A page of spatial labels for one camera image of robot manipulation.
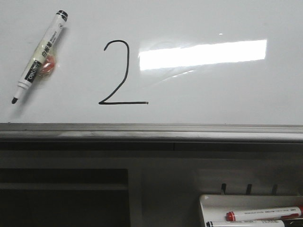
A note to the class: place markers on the white whiteboard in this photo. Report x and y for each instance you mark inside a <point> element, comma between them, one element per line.
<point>156,61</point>

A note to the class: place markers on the red capped marker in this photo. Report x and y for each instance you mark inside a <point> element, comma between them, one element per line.
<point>263,214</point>

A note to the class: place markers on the grey whiteboard frame ledge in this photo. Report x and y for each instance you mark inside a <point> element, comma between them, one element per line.
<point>150,132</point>

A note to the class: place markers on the black whiteboard marker pen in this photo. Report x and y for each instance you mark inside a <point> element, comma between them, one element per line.
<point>40,54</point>

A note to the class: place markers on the white marker tray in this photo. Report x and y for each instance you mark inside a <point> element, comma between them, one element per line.
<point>215,207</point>

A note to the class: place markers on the black capped marker in tray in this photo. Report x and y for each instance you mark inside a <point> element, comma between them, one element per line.
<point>251,223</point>

